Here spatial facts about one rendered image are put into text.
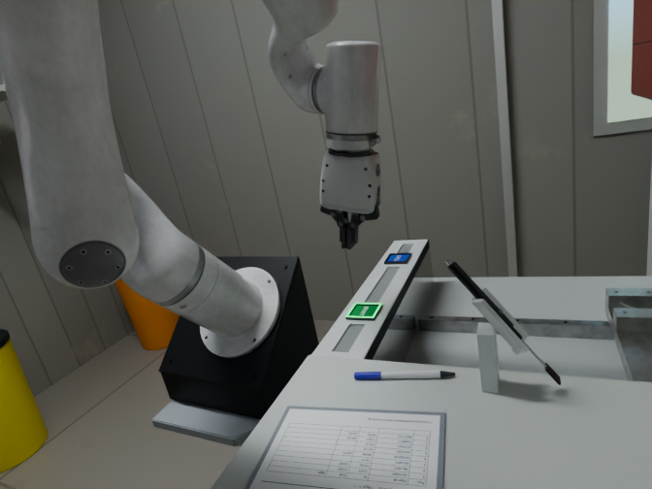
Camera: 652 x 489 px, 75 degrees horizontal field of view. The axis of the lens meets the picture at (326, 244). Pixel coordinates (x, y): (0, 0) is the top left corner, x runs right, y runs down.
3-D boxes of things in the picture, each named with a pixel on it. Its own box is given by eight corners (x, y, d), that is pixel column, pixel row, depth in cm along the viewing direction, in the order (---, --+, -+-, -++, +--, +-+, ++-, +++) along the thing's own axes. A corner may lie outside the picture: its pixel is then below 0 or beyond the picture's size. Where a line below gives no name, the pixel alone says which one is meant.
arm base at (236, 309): (191, 355, 87) (117, 325, 73) (217, 270, 95) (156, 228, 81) (268, 361, 78) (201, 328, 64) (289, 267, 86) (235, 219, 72)
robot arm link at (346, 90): (310, 130, 69) (356, 136, 64) (309, 40, 64) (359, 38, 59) (342, 125, 75) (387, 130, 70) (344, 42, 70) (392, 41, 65)
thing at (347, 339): (434, 286, 118) (428, 238, 113) (375, 433, 71) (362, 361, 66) (401, 286, 122) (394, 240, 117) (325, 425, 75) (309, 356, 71)
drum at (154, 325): (165, 323, 328) (141, 254, 311) (201, 327, 311) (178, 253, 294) (126, 350, 298) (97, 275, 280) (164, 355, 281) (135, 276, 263)
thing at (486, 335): (531, 379, 55) (526, 285, 51) (531, 399, 51) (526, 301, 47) (480, 374, 57) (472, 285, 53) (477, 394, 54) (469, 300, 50)
